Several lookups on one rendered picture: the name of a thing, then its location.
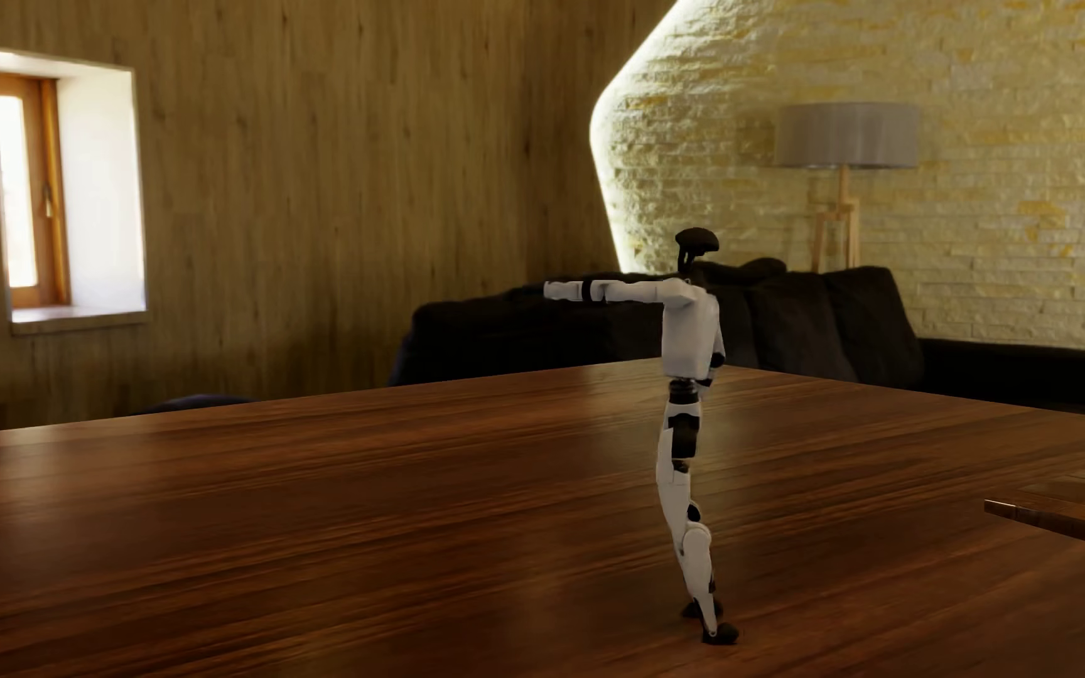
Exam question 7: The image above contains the dark fabric sofa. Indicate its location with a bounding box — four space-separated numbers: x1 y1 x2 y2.
389 258 1085 418

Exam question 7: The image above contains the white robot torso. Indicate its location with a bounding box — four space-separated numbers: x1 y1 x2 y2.
660 279 727 385

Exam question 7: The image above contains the black robot head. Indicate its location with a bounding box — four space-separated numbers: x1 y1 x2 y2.
674 227 721 277

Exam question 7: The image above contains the dark sofa cushion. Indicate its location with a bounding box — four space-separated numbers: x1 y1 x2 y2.
823 266 926 391
748 273 860 384

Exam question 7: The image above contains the grey shade floor lamp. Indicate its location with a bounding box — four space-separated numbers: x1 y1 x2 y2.
774 102 922 274

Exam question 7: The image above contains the dark blue low seat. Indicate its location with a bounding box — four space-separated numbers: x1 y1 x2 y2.
136 394 256 417

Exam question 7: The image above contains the wooden table with metal edge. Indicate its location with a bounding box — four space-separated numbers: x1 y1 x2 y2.
982 454 1085 559

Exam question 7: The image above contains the wooden frame window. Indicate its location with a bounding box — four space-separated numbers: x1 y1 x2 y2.
0 48 150 336

